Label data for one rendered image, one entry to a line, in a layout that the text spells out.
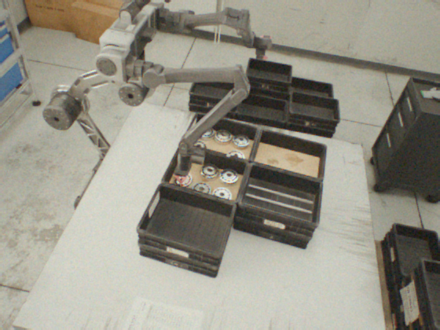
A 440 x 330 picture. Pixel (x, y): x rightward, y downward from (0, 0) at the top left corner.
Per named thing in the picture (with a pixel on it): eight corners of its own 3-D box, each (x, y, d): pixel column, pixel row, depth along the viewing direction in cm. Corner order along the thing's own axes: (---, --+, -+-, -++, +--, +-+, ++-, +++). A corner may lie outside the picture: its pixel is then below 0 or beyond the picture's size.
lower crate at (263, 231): (231, 230, 198) (234, 217, 190) (243, 188, 219) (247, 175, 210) (306, 251, 193) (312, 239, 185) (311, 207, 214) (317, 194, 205)
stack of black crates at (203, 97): (185, 135, 328) (188, 93, 295) (193, 114, 348) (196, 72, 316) (230, 144, 325) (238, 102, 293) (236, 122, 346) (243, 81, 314)
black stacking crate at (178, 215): (136, 244, 175) (134, 230, 167) (159, 197, 195) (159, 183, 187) (218, 269, 170) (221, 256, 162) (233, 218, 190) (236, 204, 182)
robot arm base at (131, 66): (130, 71, 169) (128, 48, 160) (147, 75, 169) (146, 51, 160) (123, 82, 163) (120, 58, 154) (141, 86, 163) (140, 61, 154)
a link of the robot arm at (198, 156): (185, 133, 181) (180, 142, 174) (207, 138, 180) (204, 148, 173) (181, 154, 188) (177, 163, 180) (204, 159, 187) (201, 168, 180)
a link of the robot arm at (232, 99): (242, 77, 162) (240, 86, 153) (251, 86, 163) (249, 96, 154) (180, 137, 183) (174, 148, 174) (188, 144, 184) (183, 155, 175)
